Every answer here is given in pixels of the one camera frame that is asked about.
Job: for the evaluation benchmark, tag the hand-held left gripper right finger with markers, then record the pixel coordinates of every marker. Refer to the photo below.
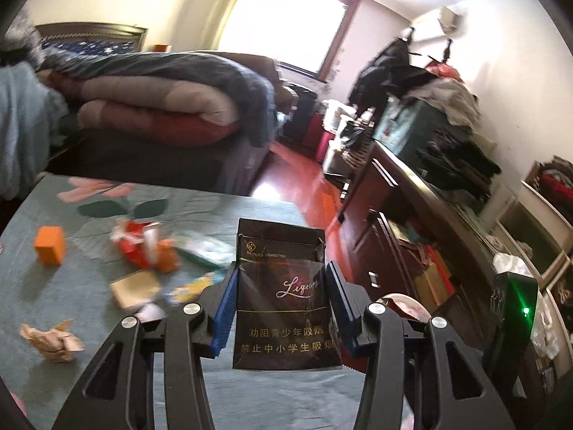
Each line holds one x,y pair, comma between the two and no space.
341,307

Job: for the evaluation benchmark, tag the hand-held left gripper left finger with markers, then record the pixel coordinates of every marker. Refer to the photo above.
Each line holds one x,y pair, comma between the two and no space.
224,309

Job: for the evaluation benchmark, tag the black cigarette pack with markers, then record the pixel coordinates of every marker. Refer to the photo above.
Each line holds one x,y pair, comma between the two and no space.
277,286

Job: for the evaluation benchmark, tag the green tissue packet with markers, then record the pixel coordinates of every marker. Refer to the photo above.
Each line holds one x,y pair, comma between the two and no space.
201,248

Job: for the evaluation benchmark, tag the white floral-lined trash bin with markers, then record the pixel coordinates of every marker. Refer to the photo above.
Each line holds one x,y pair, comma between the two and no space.
407,305

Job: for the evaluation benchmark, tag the small orange carton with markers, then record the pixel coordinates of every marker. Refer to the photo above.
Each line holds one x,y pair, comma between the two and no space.
166,256

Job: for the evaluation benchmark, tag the beige cardboard box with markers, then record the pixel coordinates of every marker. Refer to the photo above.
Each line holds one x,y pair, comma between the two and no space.
134,289

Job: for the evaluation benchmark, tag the red white packet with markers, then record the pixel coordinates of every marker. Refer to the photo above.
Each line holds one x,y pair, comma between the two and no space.
132,244

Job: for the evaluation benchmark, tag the orange cube box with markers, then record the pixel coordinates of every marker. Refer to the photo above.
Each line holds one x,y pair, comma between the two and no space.
49,244

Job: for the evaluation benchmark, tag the colourful flat wrapper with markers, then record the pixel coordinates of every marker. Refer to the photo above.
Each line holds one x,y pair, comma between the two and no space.
192,289

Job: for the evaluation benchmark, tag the white paper scrap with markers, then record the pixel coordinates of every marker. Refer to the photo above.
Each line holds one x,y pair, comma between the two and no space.
150,312

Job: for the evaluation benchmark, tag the gold flat box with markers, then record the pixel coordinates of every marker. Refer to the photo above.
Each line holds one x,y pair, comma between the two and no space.
429,277

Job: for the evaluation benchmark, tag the white shelf unit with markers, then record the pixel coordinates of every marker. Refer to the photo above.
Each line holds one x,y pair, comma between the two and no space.
541,228

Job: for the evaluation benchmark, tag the dark wooden cabinet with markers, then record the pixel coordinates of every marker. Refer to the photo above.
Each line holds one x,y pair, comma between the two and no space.
403,201

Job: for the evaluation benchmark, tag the red folded clothes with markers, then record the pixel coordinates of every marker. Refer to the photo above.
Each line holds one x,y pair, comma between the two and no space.
553,184

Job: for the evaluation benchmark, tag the grey floral table cloth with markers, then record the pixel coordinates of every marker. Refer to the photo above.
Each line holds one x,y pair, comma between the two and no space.
85,295

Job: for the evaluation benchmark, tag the stack of folded dark clothes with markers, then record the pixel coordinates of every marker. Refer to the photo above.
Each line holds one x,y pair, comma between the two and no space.
461,161

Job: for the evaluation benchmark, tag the bed with dark sheet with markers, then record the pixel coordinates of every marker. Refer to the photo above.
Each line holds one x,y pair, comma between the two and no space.
156,163

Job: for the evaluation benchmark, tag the red suitcase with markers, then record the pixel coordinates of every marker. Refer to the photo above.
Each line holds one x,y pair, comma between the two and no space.
323,143

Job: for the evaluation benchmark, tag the dark handbag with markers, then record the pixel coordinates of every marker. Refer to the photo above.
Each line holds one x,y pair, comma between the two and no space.
353,133

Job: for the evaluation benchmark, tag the crumpled brown paper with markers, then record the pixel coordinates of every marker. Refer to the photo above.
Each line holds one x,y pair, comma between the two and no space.
51,340

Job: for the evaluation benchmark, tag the teal storage box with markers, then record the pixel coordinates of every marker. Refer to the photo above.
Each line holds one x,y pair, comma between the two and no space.
412,125

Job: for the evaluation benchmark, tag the black suitcase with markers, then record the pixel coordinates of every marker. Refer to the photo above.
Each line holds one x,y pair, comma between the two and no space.
302,112

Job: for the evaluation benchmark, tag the pink red folded quilt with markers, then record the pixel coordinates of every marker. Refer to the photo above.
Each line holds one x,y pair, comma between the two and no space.
156,107

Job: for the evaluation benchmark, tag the loose pile of clothes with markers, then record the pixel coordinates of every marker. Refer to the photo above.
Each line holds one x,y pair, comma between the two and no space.
447,94

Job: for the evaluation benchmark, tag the hanging dark coats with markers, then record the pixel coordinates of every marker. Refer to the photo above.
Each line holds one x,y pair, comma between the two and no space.
380,71

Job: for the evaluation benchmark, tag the blue grey duvet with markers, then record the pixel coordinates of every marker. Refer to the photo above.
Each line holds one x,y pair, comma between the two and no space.
188,67

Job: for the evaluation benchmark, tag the light blue cloth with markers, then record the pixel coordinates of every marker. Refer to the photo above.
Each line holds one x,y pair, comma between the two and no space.
22,130

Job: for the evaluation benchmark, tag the bright window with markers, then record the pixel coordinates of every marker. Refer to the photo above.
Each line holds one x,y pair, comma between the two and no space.
291,18

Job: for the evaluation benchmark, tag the white air conditioner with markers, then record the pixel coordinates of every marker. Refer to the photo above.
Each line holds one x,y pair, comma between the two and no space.
447,18

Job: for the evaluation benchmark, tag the dark wooden headboard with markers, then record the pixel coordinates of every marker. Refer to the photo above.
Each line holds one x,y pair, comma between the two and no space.
89,33

